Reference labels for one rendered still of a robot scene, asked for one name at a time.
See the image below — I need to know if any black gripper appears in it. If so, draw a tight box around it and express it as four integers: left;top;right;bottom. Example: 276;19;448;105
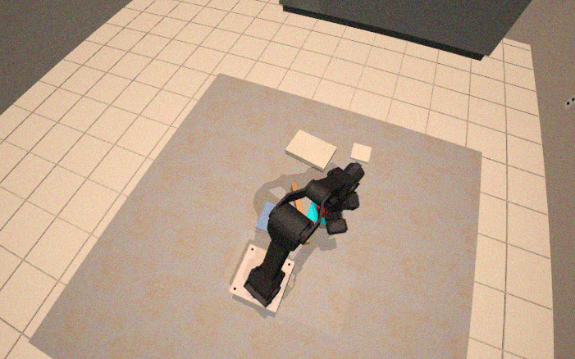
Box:
323;201;348;235

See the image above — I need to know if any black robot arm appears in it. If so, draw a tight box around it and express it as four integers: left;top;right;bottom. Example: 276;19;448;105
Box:
244;162;364;307

